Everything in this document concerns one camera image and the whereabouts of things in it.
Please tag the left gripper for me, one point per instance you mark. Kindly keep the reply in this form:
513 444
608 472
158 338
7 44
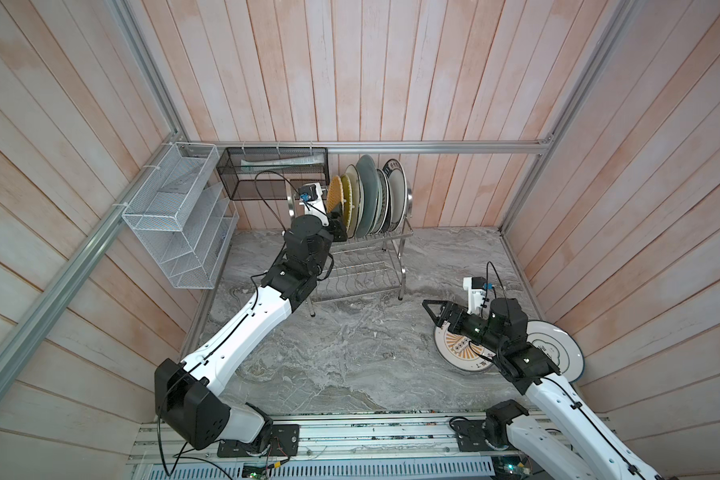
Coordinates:
338 227

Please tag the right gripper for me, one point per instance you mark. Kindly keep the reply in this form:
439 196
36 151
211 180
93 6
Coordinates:
447 309

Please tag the orange woven pattern plate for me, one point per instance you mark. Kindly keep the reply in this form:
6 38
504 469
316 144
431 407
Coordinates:
334 197

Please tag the large orange sunburst plate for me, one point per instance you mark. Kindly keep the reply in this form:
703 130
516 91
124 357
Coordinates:
461 352

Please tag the cream floral plate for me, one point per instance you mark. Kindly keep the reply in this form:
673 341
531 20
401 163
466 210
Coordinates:
356 199

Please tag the large teal plate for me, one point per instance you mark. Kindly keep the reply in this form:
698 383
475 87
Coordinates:
367 172

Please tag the stainless steel dish rack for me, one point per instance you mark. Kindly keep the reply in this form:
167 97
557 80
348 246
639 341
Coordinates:
367 265

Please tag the light green flower plate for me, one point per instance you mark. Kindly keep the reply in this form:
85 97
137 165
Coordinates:
379 215

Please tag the white plate green lettered rim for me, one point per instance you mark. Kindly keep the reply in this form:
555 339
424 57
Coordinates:
399 198

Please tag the white plate black cloud motif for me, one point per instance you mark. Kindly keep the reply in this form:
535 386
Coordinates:
559 346

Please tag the yellow woven pattern plate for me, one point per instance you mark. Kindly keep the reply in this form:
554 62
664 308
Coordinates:
347 204

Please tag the small orange sunburst plate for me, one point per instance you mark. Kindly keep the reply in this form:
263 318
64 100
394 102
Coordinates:
388 203

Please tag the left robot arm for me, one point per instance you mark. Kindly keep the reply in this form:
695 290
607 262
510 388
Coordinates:
187 393

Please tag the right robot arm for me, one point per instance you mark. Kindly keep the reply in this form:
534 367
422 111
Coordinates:
595 452

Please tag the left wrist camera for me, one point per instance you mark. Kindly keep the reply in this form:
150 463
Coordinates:
311 197

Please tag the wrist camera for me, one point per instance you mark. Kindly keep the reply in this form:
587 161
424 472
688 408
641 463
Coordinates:
311 197
479 292

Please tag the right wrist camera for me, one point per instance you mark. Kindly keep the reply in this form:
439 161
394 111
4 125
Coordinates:
479 292

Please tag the black wire mesh basket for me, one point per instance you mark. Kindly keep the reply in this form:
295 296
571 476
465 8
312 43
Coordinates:
270 173

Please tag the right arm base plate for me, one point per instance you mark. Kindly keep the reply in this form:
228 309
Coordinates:
472 437

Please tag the aluminium frame rail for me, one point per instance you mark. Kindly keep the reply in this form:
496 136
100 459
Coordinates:
403 147

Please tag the white wire mesh shelf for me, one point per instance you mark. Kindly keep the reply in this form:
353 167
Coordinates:
183 218

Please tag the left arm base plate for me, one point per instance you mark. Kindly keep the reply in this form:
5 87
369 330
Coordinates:
276 440

